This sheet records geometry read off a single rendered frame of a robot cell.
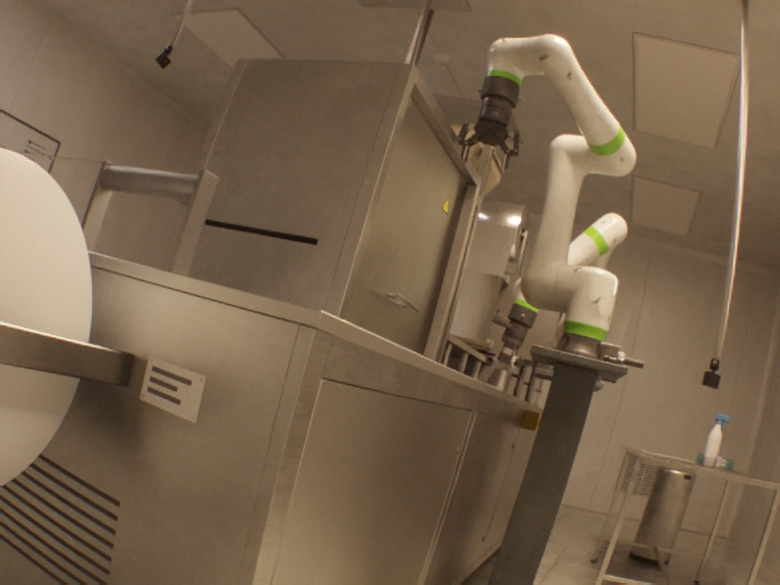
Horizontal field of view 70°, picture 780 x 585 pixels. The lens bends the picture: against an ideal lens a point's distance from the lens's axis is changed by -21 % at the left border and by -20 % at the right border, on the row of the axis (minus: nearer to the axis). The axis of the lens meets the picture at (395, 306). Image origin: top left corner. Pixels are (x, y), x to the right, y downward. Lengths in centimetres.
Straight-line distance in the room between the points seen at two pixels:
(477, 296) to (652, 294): 379
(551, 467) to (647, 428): 471
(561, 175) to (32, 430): 156
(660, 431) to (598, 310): 473
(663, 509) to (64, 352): 378
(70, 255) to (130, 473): 30
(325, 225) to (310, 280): 10
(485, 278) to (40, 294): 240
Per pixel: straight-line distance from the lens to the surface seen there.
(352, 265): 119
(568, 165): 193
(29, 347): 75
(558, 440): 172
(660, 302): 654
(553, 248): 186
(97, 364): 84
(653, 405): 641
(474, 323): 293
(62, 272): 80
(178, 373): 84
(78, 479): 97
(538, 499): 173
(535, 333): 300
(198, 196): 94
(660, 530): 420
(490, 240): 305
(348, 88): 134
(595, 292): 175
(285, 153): 133
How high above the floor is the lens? 74
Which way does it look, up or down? 6 degrees up
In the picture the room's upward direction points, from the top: 15 degrees clockwise
